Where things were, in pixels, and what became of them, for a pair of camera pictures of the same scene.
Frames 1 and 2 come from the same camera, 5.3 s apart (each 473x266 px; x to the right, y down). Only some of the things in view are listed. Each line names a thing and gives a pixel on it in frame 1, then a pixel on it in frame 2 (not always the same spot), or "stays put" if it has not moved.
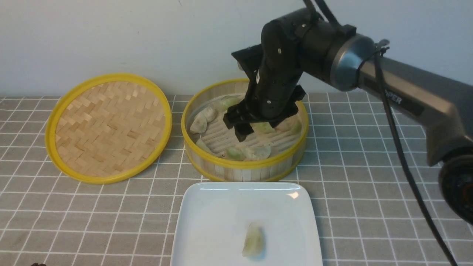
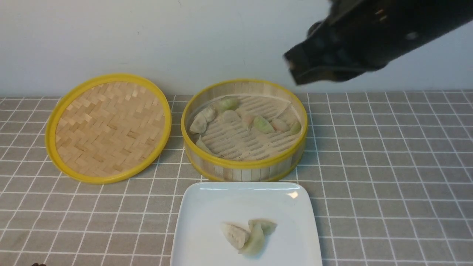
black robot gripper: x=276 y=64 to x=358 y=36
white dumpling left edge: x=199 y=125 stays put
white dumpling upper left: x=209 y=113 stays put
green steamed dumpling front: x=235 y=153 to x=268 y=227
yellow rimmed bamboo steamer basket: x=215 y=152 stays put
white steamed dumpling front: x=260 y=152 to x=237 y=236
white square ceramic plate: x=214 y=218 stays put
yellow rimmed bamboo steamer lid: x=108 y=129 stays put
